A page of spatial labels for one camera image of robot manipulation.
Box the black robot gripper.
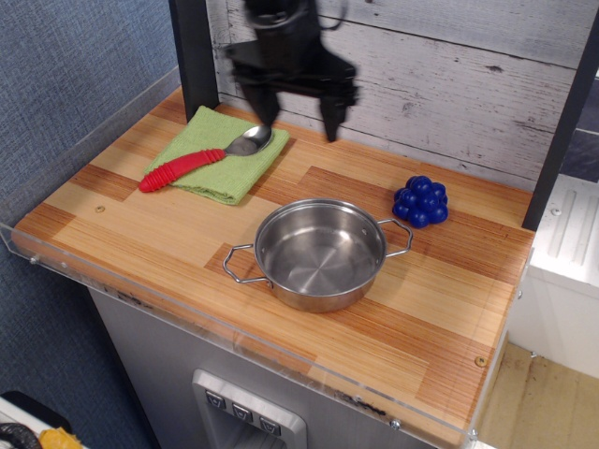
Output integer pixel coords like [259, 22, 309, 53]
[226, 19, 358, 142]

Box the blue toy grape bunch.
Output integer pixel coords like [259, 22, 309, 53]
[392, 175, 449, 228]

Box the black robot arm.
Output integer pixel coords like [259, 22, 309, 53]
[226, 1, 358, 142]

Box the green folded cloth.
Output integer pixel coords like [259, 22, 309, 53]
[144, 107, 289, 205]

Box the stainless steel pot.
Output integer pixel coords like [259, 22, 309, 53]
[223, 198, 414, 313]

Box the grey toy fridge cabinet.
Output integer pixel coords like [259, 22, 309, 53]
[91, 290, 476, 448]

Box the silver dispenser panel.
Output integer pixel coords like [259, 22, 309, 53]
[192, 369, 308, 448]

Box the white ribbed side counter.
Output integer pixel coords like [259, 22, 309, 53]
[507, 175, 598, 378]

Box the clear acrylic table guard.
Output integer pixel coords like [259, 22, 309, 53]
[0, 65, 534, 445]

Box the yellow object bottom left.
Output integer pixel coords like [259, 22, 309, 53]
[38, 427, 84, 449]

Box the red handled metal spoon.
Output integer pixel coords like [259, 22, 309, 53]
[139, 125, 273, 193]

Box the dark left vertical post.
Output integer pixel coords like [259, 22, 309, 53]
[168, 0, 220, 121]

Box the dark vertical post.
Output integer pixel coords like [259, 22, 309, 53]
[168, 0, 220, 121]
[520, 0, 599, 232]

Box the dark right vertical post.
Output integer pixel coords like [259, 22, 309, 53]
[520, 0, 599, 232]

